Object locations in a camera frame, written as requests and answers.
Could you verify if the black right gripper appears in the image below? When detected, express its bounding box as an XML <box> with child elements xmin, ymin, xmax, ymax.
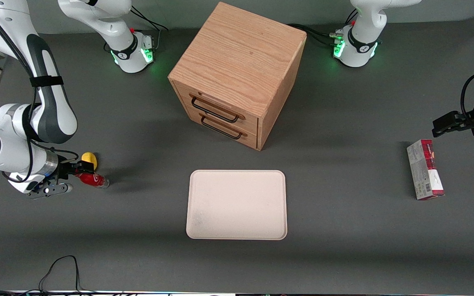
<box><xmin>55</xmin><ymin>161</ymin><xmax>95</xmax><ymax>184</ymax></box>

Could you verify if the red coke bottle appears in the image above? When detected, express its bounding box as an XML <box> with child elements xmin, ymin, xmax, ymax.
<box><xmin>75</xmin><ymin>171</ymin><xmax>110</xmax><ymax>190</ymax></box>

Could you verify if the beige rectangular tray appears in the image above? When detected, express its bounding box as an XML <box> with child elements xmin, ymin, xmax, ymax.
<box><xmin>186</xmin><ymin>169</ymin><xmax>288</xmax><ymax>241</ymax></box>

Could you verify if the yellow lemon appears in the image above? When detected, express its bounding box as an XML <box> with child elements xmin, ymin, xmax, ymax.
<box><xmin>81</xmin><ymin>152</ymin><xmax>98</xmax><ymax>170</ymax></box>

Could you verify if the red and grey carton box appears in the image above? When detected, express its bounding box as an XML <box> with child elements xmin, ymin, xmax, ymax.
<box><xmin>406</xmin><ymin>139</ymin><xmax>446</xmax><ymax>201</ymax></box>

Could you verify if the wooden drawer front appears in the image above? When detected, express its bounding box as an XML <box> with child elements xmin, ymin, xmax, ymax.
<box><xmin>187</xmin><ymin>111</ymin><xmax>259</xmax><ymax>150</ymax></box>
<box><xmin>172</xmin><ymin>81</ymin><xmax>259</xmax><ymax>134</ymax></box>

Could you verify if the wooden drawer cabinet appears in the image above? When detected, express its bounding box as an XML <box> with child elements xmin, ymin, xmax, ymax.
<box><xmin>167</xmin><ymin>2</ymin><xmax>307</xmax><ymax>152</ymax></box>

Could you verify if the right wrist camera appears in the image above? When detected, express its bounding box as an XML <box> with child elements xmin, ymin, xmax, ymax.
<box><xmin>28</xmin><ymin>183</ymin><xmax>74</xmax><ymax>201</ymax></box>

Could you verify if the black cable on table edge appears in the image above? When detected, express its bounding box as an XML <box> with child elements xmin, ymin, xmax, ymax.
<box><xmin>0</xmin><ymin>255</ymin><xmax>139</xmax><ymax>296</ymax></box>

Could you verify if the black metal drawer handle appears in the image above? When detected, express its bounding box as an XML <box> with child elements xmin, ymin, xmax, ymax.
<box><xmin>190</xmin><ymin>93</ymin><xmax>246</xmax><ymax>124</ymax></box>
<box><xmin>199</xmin><ymin>113</ymin><xmax>248</xmax><ymax>140</ymax></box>

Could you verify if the black right arm base cable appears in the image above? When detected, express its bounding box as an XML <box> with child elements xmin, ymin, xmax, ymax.
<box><xmin>104</xmin><ymin>7</ymin><xmax>169</xmax><ymax>53</ymax></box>

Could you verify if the black arm base cable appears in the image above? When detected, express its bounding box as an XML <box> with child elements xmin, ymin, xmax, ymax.
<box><xmin>287</xmin><ymin>7</ymin><xmax>359</xmax><ymax>46</ymax></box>
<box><xmin>104</xmin><ymin>7</ymin><xmax>169</xmax><ymax>53</ymax></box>

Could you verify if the black left arm base cable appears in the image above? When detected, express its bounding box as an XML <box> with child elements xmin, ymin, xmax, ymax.
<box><xmin>287</xmin><ymin>7</ymin><xmax>359</xmax><ymax>46</ymax></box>

